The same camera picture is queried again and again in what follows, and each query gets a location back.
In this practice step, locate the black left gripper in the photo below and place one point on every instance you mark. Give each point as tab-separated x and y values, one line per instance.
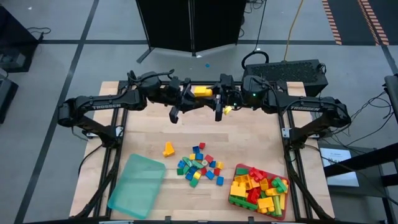
171	93

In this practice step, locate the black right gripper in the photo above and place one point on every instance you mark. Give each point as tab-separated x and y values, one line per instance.
234	91

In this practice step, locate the yellow plastic building block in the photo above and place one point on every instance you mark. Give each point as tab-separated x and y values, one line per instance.
282	200
202	91
265	203
242	179
253	184
168	149
272	192
228	109
264	184
238	189

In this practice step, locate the red plastic building block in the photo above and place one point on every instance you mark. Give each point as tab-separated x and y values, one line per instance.
256	174
253	196
270	180

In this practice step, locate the long green plastic building block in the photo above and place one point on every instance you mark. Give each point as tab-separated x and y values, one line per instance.
242	203

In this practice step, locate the light green plastic building block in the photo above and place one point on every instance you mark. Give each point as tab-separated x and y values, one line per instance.
277	207

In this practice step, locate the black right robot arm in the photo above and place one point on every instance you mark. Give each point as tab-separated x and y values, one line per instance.
304	108

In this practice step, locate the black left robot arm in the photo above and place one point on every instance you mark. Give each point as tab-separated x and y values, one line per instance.
105	105

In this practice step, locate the blue half-round wooden block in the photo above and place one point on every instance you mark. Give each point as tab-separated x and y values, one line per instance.
199	156

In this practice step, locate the light green wooden block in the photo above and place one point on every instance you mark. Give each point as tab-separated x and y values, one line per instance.
186	161

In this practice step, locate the natural wooden cylinder block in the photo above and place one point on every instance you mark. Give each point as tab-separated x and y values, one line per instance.
204	162

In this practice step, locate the teal green wooden block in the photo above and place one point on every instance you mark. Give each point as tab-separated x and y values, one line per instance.
197	164

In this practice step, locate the black perforated computer case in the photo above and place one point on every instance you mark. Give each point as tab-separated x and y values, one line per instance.
286	73

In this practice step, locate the black folding partition screen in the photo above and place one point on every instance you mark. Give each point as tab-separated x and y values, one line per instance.
168	25

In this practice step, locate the red wooden wedge block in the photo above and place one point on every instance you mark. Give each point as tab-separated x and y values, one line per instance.
216	171

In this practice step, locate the green wooden wedge block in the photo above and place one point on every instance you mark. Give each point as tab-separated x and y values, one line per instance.
180	171

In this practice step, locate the teal translucent plastic bin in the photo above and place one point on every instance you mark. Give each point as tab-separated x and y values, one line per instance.
136	186

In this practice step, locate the red translucent plastic bin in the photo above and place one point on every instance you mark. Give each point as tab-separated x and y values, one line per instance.
286	199

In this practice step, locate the white paper sheet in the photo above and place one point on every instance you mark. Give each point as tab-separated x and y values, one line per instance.
339	174

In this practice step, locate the black mat with orange stripes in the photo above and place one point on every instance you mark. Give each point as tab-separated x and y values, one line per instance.
348	18

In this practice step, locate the black side stand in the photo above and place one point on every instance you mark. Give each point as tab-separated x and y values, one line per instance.
357	161

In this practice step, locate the black equipment panel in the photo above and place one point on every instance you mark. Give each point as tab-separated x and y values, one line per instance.
392	93

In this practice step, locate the black floor equipment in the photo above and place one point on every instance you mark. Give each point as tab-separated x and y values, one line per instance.
15	46

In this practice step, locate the black floor case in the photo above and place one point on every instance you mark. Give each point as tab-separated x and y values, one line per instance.
6	96

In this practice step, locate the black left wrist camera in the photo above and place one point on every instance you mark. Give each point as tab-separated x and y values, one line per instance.
174	115

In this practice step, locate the white metal mounting bracket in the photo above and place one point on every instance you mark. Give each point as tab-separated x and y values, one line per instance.
119	130
285	132

